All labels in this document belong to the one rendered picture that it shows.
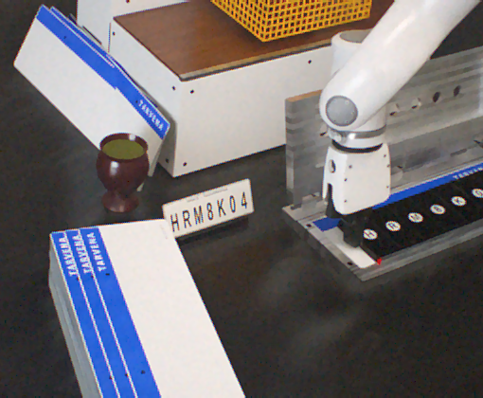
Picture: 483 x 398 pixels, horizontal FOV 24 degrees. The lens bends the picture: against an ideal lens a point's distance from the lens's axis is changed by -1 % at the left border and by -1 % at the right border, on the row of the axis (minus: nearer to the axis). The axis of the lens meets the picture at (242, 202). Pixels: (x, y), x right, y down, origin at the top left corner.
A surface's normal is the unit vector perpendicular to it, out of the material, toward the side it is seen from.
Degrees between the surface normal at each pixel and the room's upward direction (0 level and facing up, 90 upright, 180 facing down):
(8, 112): 0
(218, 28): 0
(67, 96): 63
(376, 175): 78
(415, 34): 43
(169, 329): 0
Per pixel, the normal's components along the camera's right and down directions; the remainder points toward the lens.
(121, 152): 0.11, -0.80
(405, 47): 0.22, -0.13
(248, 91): 0.56, 0.54
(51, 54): -0.66, -0.11
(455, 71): 0.57, 0.32
